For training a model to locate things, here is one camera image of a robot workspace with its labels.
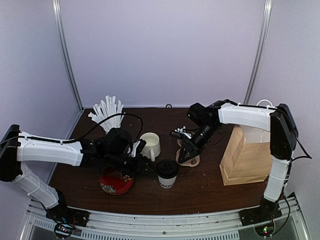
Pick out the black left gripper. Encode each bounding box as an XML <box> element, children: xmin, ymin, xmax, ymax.
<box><xmin>105</xmin><ymin>150</ymin><xmax>157</xmax><ymax>178</ymax></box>

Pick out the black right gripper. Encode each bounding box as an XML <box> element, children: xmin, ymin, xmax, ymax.
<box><xmin>178</xmin><ymin>122</ymin><xmax>220</xmax><ymax>164</ymax></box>

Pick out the cardboard cup carrier tray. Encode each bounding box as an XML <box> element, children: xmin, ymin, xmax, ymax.
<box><xmin>175</xmin><ymin>139</ymin><xmax>200</xmax><ymax>168</ymax></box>

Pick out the black plastic cup lid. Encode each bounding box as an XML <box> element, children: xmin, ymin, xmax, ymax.
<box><xmin>156</xmin><ymin>159</ymin><xmax>179</xmax><ymax>179</ymax></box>

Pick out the white paper coffee cup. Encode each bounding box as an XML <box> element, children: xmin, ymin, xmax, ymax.
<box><xmin>157</xmin><ymin>174</ymin><xmax>177</xmax><ymax>189</ymax></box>

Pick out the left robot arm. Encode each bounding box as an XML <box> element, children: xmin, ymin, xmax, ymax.
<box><xmin>0</xmin><ymin>124</ymin><xmax>154</xmax><ymax>222</ymax></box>

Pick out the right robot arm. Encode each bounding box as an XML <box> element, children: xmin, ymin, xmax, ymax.
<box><xmin>174</xmin><ymin>99</ymin><xmax>299</xmax><ymax>221</ymax></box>

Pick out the red floral plate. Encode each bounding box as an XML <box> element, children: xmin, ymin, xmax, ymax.
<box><xmin>99</xmin><ymin>167</ymin><xmax>134</xmax><ymax>196</ymax></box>

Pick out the white ceramic mug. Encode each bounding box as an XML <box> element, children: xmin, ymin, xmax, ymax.
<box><xmin>140</xmin><ymin>132</ymin><xmax>161</xmax><ymax>162</ymax></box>

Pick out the brown paper bag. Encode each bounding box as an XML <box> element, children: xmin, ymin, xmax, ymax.
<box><xmin>219</xmin><ymin>125</ymin><xmax>272</xmax><ymax>186</ymax></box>

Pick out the cup of white straws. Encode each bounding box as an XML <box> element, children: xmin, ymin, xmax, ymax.
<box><xmin>88</xmin><ymin>95</ymin><xmax>124</xmax><ymax>134</ymax></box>

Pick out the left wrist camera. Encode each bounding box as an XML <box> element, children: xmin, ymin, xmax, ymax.
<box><xmin>127</xmin><ymin>139</ymin><xmax>147</xmax><ymax>158</ymax></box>

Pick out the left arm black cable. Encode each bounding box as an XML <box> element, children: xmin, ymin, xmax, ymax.
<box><xmin>86</xmin><ymin>113</ymin><xmax>145</xmax><ymax>143</ymax></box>

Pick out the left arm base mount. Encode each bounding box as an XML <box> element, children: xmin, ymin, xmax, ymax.
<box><xmin>45</xmin><ymin>207</ymin><xmax>90</xmax><ymax>227</ymax></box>

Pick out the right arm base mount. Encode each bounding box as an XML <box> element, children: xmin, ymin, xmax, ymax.
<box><xmin>238</xmin><ymin>202</ymin><xmax>283</xmax><ymax>226</ymax></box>

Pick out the aluminium front rail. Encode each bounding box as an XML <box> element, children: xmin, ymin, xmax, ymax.
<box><xmin>21</xmin><ymin>197</ymin><xmax>308</xmax><ymax>240</ymax></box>

